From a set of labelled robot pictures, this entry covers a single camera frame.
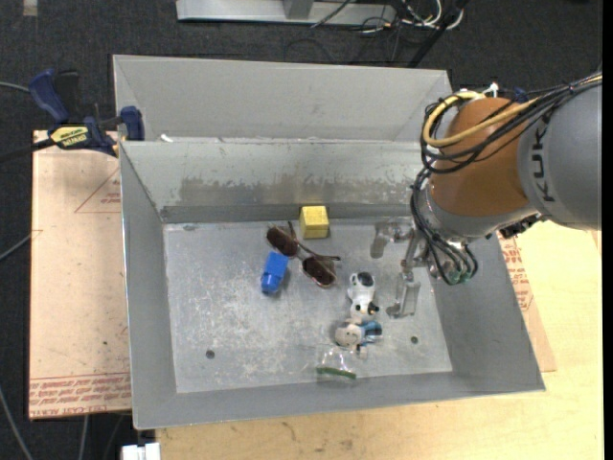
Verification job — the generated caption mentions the brown cardboard board red print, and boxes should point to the brown cardboard board red print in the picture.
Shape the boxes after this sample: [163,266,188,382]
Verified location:
[28,129,559,422]

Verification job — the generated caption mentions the brown sunglasses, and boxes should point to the brown sunglasses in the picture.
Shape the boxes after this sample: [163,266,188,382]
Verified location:
[265,220,343,289]

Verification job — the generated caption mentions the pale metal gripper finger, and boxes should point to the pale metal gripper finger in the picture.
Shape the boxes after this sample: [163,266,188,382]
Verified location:
[370,218,415,260]
[385,270,423,320]

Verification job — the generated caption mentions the clear plastic bag green strip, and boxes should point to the clear plastic bag green strip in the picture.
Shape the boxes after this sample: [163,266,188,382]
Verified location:
[314,345,358,383]

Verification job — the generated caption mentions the grey metal bin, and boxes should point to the grey metal bin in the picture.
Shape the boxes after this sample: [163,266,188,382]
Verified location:
[112,54,547,431]

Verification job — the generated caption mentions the blue toy block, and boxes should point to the blue toy block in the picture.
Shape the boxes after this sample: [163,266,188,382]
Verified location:
[260,250,291,297]

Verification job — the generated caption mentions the yellow cube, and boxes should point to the yellow cube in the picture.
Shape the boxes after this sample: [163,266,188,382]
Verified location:
[298,204,332,241]

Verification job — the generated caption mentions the white and blue toy figure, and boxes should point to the white and blue toy figure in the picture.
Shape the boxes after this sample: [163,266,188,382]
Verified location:
[332,319,385,360]

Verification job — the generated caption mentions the black and white toy cow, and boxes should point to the black and white toy cow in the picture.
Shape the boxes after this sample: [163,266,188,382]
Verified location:
[346,270,382,326]

